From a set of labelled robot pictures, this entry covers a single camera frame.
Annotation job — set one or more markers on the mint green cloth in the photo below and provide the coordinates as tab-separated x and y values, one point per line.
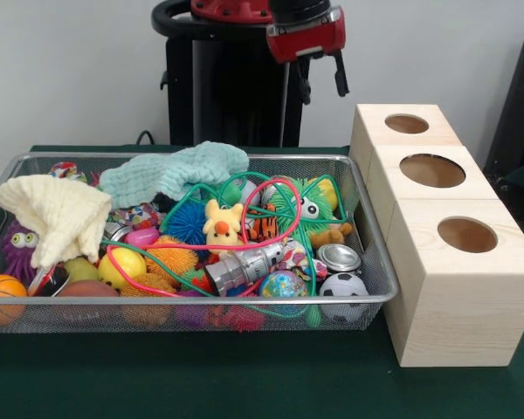
179	170

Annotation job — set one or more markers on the wooden box with three holes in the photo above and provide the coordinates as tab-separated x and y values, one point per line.
463	283

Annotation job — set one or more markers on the purple spiky monster toy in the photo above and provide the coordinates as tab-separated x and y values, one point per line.
17	257

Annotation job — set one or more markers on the yellow plush chick toy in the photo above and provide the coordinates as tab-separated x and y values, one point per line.
220	227

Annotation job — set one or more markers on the orange basketball toy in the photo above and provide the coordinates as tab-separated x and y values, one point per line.
2	290

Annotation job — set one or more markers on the cream yellow cloth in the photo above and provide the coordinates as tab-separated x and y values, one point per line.
57	214

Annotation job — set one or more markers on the silver robot toy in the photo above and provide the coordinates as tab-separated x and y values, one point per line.
244	266

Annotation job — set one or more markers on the green spiky monster toy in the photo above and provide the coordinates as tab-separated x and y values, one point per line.
319	209

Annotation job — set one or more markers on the crushed silver can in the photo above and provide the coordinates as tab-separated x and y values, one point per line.
338	258

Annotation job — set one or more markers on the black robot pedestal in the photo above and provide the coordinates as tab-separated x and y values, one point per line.
227	87

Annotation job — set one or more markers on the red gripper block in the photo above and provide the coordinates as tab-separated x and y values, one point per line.
310	41

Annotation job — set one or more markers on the dark green table cloth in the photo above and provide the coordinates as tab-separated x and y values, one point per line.
201	375

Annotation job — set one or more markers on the brown teddy bear toy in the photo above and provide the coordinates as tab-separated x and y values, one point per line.
332	235

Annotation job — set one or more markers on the black and white soccer ball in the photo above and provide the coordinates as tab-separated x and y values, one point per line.
342	290

